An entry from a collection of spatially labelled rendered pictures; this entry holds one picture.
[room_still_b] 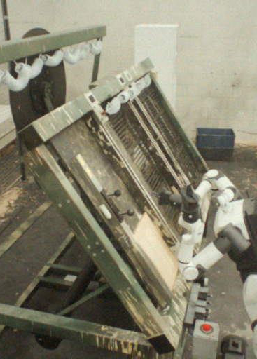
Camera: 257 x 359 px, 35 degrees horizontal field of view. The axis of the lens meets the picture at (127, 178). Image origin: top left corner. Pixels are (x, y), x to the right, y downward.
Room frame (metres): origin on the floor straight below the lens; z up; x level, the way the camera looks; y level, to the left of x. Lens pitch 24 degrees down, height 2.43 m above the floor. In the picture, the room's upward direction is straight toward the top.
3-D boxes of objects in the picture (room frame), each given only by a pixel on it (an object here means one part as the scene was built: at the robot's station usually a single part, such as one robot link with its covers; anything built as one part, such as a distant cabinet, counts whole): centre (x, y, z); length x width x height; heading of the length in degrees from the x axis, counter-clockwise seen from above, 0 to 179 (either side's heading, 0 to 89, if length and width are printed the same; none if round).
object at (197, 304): (1.99, -0.45, 0.69); 0.50 x 0.14 x 0.24; 164
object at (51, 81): (2.80, 0.57, 1.85); 0.80 x 0.06 x 0.80; 164
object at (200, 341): (1.55, -0.39, 0.84); 0.12 x 0.12 x 0.18; 74
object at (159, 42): (6.32, -0.43, 1.03); 0.61 x 0.58 x 2.05; 170
